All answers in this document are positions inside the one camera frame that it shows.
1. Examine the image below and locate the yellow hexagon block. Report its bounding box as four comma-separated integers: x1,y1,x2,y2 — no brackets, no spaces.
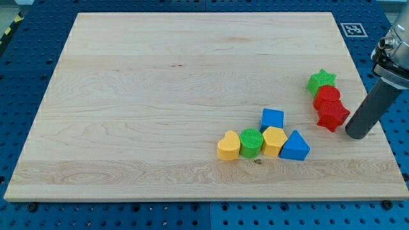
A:
261,126,288,157

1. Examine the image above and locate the green star block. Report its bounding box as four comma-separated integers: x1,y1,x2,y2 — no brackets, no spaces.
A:
306,69,337,98

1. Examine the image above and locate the light wooden board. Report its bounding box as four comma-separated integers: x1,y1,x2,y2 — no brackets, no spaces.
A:
4,12,408,202

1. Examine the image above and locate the yellow heart block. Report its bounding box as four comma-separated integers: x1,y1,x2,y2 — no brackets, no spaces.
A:
217,130,241,160

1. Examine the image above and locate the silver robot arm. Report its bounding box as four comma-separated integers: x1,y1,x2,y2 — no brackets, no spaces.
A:
371,3,408,89

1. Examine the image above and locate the dark grey cylindrical pointer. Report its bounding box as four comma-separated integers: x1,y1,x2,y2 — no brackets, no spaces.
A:
345,78,408,139

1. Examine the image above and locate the blue triangle block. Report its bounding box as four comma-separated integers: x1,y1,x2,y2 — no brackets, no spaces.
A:
279,130,311,161

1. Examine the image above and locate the green cylinder block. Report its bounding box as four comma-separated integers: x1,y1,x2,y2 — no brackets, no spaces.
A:
240,128,264,158

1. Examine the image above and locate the red cylinder block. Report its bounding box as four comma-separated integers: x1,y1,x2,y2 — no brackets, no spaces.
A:
313,85,341,110

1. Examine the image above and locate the blue cube block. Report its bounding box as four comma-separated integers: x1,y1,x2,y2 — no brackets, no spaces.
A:
259,108,284,133

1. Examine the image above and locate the white fiducial marker tag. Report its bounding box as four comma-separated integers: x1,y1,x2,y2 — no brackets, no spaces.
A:
340,22,367,38

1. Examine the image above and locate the red star block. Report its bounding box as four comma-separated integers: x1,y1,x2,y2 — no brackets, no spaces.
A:
317,100,350,132

